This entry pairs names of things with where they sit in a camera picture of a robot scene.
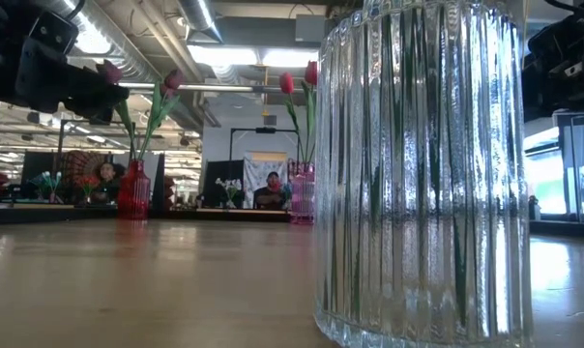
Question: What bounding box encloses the ceiling light panel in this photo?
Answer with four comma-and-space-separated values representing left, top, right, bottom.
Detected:
188, 44, 260, 68
261, 48, 321, 70

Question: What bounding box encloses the red patterned wall hanging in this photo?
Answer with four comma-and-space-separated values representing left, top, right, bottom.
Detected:
59, 150, 110, 194

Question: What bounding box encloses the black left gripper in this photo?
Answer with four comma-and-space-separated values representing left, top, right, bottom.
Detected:
15, 12, 131, 122

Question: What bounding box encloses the long ceiling light strip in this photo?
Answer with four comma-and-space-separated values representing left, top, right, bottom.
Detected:
117, 79, 283, 94

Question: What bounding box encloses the black board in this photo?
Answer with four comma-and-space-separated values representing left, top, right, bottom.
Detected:
202, 159, 246, 209

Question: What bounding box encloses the pink ribbed glass vase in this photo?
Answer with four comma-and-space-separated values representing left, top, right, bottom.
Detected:
289, 161, 317, 225

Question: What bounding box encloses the red artificial tulip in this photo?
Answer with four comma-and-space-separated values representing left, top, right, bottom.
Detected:
278, 72, 306, 165
301, 59, 320, 165

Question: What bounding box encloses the black light stand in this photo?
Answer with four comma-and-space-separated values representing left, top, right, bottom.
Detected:
568, 113, 583, 218

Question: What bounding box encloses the white patterned cloth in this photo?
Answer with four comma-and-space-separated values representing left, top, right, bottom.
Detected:
243, 152, 289, 211

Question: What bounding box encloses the teal flower bouquet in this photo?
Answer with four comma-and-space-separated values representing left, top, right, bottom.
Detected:
29, 171, 64, 203

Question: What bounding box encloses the red ribbed glass vase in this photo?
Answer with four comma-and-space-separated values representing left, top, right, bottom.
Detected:
116, 159, 152, 221

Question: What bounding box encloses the silver ventilation duct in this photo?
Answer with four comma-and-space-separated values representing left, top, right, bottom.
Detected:
175, 0, 224, 44

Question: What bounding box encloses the clear ribbed glass vase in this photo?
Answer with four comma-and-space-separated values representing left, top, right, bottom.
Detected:
314, 0, 535, 348

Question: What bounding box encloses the red flower bouquet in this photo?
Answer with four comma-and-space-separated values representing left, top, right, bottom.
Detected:
73, 172, 101, 200

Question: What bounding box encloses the person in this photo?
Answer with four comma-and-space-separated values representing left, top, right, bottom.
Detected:
91, 161, 127, 204
251, 171, 289, 212

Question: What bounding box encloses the white flower bouquet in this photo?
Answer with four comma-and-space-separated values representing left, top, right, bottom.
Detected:
215, 177, 245, 208

